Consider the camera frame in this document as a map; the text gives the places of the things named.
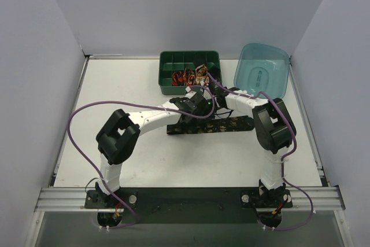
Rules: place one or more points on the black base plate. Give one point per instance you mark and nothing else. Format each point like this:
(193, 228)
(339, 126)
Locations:
(188, 205)

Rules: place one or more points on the beige patterned rolled tie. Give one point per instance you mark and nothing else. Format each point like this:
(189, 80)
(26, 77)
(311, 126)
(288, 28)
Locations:
(201, 75)

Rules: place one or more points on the black gold floral tie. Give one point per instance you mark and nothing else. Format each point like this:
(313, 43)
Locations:
(228, 124)

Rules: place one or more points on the green compartment tray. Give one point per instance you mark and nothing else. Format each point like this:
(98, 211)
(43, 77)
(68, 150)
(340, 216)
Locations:
(179, 69)

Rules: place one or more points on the orange patterned rolled tie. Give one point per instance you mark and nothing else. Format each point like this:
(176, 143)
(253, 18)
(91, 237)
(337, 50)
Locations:
(189, 77)

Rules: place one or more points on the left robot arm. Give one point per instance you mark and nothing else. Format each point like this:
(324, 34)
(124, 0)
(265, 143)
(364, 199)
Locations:
(119, 135)

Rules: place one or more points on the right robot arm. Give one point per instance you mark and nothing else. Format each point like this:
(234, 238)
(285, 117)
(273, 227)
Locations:
(274, 129)

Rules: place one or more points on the translucent blue plastic tub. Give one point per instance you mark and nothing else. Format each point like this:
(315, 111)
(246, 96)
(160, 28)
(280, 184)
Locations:
(262, 68)

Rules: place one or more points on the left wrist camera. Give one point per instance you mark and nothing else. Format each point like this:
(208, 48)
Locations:
(193, 90)

